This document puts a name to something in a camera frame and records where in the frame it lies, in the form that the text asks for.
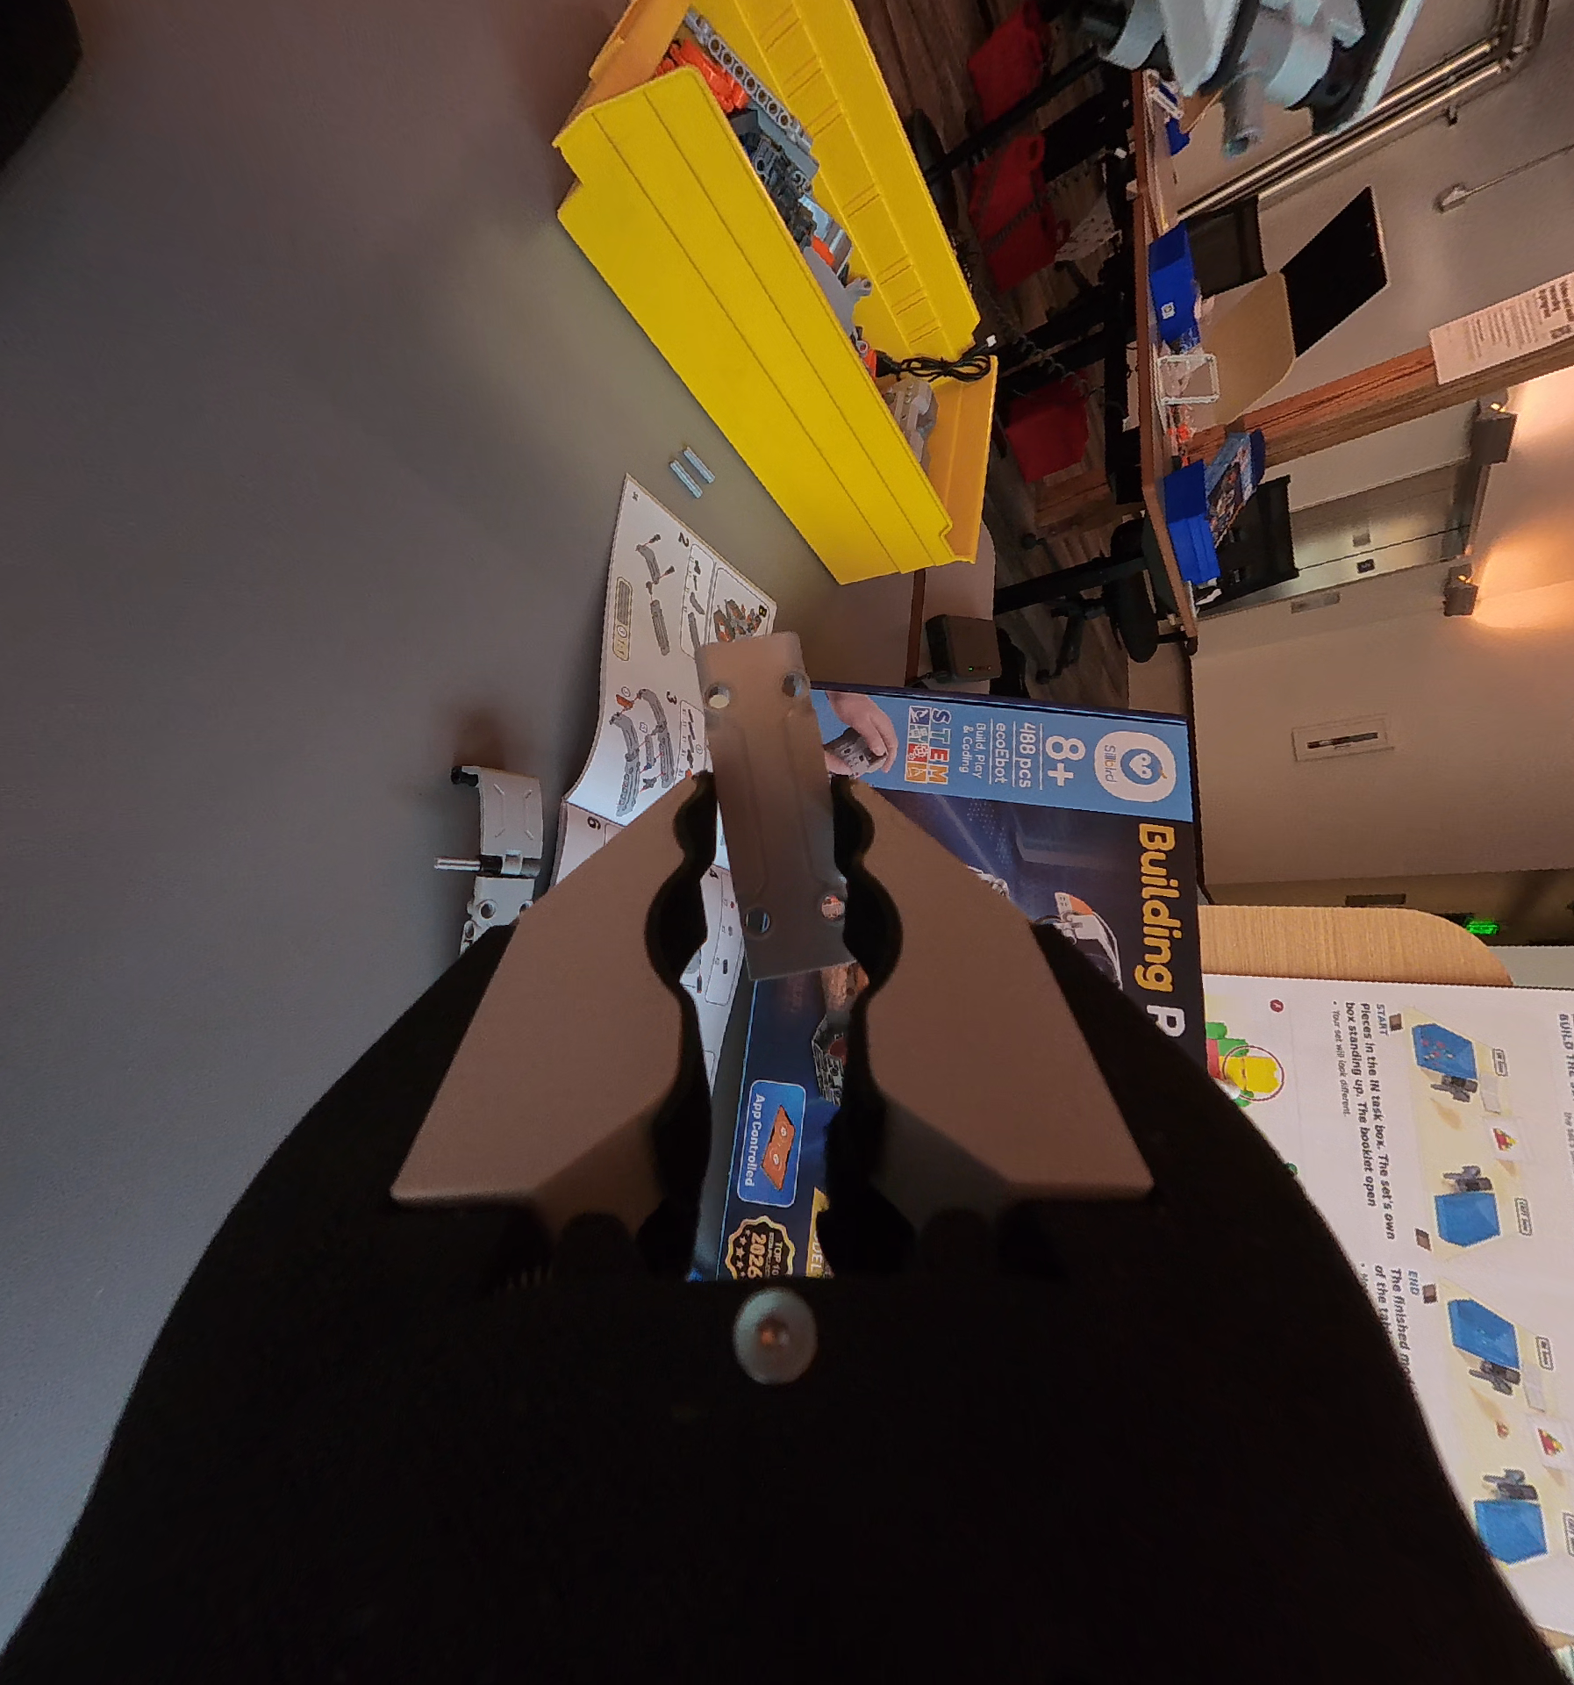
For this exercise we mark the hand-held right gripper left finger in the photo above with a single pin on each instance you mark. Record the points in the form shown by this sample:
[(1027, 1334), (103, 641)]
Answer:
[(539, 1053)]

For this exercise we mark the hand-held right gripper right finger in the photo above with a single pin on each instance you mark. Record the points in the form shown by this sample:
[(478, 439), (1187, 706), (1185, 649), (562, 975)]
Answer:
[(999, 1053)]

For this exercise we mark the grey hinged panel assembly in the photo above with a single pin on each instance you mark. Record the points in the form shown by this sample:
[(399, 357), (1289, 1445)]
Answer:
[(511, 816)]

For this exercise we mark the grey panel building piece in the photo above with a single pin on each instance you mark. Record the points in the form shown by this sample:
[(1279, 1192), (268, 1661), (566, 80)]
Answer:
[(768, 788)]

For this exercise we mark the yellow plastic bin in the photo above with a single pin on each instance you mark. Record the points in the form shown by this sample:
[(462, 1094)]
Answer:
[(735, 329)]

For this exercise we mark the grey desk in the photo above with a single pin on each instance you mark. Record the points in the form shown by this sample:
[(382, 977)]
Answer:
[(274, 657)]

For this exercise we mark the metal handrail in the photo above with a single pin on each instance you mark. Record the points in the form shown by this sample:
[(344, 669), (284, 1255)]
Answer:
[(1393, 106)]

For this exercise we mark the black flat panel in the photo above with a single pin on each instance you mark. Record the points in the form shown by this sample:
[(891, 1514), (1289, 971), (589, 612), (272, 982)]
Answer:
[(1334, 268)]

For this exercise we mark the blue robot kit box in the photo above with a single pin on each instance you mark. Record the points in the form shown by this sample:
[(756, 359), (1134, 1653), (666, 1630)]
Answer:
[(999, 816)]

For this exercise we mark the blue storage bin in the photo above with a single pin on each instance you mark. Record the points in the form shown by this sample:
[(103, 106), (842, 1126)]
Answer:
[(1172, 282), (1193, 525)]

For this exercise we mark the beige cardboard sheet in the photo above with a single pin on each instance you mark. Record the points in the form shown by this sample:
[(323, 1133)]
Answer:
[(1248, 355)]

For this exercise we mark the clear acrylic box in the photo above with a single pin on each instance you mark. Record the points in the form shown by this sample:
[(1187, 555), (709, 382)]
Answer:
[(1185, 376)]

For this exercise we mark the wooden beam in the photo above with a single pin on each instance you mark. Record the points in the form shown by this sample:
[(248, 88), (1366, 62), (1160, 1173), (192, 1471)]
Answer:
[(1368, 394)]

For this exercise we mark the white paper notice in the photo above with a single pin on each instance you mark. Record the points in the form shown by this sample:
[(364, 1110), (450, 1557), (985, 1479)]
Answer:
[(1524, 321)]

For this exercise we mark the wooden table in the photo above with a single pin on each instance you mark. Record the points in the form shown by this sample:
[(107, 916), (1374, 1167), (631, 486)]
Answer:
[(1150, 394)]

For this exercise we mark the white printed instruction sheet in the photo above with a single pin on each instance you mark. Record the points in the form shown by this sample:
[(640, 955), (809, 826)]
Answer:
[(1393, 1118)]

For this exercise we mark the small black floor box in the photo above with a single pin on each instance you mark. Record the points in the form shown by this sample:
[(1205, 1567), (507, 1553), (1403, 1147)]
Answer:
[(962, 647)]

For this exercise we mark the small blue toy box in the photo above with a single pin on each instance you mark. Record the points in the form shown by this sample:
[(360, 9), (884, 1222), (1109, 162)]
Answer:
[(1236, 480)]

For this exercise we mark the open instruction booklet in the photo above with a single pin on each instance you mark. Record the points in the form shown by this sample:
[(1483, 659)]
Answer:
[(642, 618)]

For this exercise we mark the black office chair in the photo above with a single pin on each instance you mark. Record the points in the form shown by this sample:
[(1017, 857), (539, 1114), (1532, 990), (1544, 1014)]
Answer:
[(1130, 606)]

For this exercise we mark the pile of building pieces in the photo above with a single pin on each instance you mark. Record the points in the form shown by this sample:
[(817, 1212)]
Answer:
[(787, 145)]

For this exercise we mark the light blue pin piece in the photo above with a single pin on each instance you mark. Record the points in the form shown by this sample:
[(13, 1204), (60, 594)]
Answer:
[(697, 472), (676, 476)]

